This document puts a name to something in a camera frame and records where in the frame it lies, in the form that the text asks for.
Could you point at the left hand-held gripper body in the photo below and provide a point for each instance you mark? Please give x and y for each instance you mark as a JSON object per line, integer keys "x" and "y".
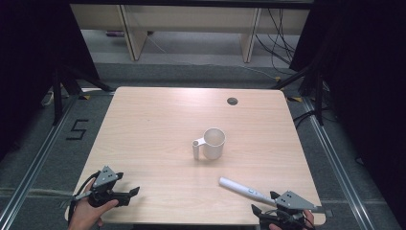
{"x": 104, "y": 179}

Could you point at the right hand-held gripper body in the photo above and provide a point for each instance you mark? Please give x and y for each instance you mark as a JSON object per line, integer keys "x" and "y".
{"x": 292, "y": 204}

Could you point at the white electric toothbrush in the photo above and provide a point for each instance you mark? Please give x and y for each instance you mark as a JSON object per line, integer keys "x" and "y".
{"x": 242, "y": 189}

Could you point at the person's right hand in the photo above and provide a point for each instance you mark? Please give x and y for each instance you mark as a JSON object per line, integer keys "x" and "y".
{"x": 308, "y": 220}

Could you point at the person's left hand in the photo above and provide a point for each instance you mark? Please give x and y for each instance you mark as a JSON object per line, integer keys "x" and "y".
{"x": 85, "y": 211}

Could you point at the black metal stand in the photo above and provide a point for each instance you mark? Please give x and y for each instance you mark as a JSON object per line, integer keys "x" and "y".
{"x": 58, "y": 96}
{"x": 318, "y": 96}

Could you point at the round grey table grommet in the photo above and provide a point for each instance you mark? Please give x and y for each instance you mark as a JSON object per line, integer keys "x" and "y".
{"x": 232, "y": 101}

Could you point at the black curtain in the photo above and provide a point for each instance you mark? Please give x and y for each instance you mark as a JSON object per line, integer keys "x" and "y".
{"x": 38, "y": 64}
{"x": 367, "y": 80}

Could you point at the beige wooden desk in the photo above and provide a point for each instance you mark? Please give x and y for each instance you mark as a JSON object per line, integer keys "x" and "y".
{"x": 191, "y": 19}

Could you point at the metal floor rail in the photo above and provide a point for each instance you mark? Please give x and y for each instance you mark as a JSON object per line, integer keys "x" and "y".
{"x": 35, "y": 166}
{"x": 335, "y": 166}

